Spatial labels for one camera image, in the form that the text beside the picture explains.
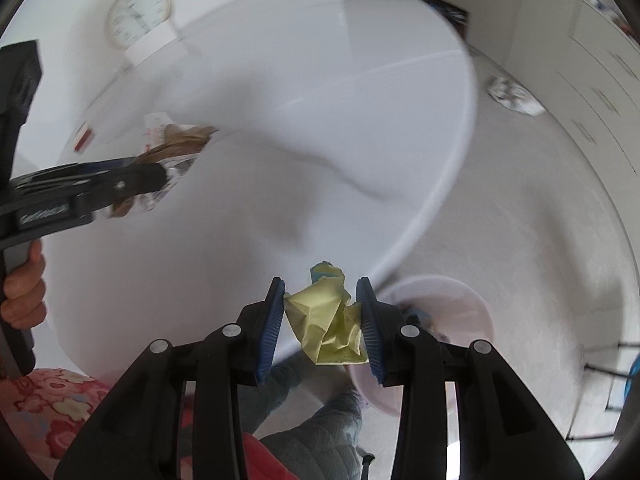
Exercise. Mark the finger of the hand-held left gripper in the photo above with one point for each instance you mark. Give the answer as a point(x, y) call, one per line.
point(110, 164)
point(130, 185)

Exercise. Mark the white round plastic bin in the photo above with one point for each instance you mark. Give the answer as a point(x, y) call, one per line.
point(450, 310)

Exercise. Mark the small red flat packet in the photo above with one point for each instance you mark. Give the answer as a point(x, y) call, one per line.
point(85, 137)

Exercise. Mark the grey chair black legs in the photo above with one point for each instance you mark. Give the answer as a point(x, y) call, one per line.
point(605, 370)

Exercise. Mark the white wrapper red print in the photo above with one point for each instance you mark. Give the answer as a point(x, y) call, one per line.
point(156, 130)

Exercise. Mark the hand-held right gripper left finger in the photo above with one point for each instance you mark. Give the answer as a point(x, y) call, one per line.
point(272, 320)

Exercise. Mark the round white wall clock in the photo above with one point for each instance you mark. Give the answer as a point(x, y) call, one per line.
point(137, 15)

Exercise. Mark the brown silver snack wrapper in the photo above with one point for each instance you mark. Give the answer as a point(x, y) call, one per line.
point(185, 135)

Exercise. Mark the yellow paper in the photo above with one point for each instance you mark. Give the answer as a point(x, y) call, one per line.
point(320, 310)

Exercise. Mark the crumpled white plastic bag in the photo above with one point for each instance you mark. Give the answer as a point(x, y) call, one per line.
point(515, 95)

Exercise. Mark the white drawer cabinet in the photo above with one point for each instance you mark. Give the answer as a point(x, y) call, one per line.
point(600, 85)

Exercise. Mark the low dark open shelf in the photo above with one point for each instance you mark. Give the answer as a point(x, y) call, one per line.
point(450, 10)

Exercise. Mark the person's left hand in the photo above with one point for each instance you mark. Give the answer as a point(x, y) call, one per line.
point(22, 292)

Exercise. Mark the red floral padded jacket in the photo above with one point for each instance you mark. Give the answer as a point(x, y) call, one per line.
point(55, 405)

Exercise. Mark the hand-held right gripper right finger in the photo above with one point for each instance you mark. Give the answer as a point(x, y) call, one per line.
point(367, 330)

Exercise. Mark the small white box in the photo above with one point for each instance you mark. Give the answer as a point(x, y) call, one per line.
point(150, 45)

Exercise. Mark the grey quilted trousers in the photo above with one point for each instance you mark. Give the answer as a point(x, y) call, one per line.
point(310, 440)

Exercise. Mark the black metal leg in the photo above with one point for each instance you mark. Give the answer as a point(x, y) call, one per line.
point(367, 465)

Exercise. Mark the row of jars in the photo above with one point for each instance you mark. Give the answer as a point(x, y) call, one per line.
point(607, 7)

